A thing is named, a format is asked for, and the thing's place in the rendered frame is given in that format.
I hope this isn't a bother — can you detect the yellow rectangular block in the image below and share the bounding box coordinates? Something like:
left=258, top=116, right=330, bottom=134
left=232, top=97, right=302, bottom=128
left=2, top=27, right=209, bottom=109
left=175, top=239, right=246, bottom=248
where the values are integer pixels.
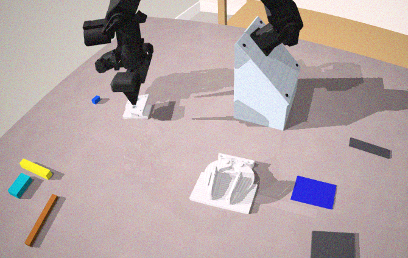
left=20, top=159, right=52, bottom=180

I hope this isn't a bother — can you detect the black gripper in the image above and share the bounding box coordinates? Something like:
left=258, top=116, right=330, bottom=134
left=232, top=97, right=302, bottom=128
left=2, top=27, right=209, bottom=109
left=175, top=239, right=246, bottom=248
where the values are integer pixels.
left=110, top=38, right=153, bottom=105

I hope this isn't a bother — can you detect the orange long bar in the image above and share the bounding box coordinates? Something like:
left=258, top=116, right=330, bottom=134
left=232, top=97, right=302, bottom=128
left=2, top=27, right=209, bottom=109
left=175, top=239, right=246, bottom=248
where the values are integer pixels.
left=24, top=194, right=58, bottom=247

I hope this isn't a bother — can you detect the blue rectangular plate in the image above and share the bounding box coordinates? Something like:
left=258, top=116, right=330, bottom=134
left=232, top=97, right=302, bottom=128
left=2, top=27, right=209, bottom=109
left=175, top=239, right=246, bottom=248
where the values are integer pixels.
left=290, top=176, right=336, bottom=209

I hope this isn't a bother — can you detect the cyan rectangular block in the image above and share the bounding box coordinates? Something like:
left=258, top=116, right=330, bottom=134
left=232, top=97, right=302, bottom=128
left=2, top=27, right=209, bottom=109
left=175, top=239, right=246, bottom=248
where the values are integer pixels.
left=8, top=173, right=32, bottom=198

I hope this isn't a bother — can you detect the small blue block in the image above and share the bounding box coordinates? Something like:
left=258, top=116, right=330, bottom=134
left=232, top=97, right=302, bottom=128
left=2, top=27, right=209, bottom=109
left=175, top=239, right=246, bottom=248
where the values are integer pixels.
left=91, top=96, right=100, bottom=104

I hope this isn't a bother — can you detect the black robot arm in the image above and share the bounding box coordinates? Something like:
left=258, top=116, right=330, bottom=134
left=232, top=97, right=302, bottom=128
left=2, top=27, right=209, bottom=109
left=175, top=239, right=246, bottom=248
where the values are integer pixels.
left=83, top=0, right=303, bottom=73

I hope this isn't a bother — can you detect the black flat bar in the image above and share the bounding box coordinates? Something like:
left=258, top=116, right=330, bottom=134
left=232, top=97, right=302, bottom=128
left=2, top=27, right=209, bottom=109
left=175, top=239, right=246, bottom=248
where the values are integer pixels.
left=349, top=138, right=390, bottom=159

